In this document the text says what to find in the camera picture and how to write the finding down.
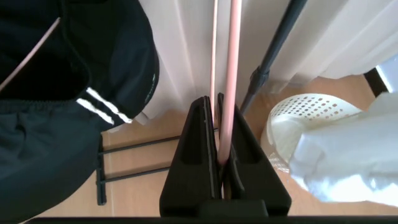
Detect white laundry basket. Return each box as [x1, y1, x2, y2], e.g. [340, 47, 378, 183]
[260, 93, 364, 174]

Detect black clothes rack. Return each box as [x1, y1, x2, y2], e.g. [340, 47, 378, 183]
[95, 0, 308, 206]

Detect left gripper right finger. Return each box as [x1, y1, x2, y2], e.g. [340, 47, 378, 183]
[216, 92, 292, 218]

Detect white garment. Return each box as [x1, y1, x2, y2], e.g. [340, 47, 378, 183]
[288, 91, 398, 208]

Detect black shorts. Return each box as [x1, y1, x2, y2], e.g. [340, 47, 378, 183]
[0, 0, 160, 223]

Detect pink clothes hanger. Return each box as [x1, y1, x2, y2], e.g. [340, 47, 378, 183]
[0, 17, 62, 93]
[210, 0, 243, 166]

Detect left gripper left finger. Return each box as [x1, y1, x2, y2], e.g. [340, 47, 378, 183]
[159, 96, 220, 218]

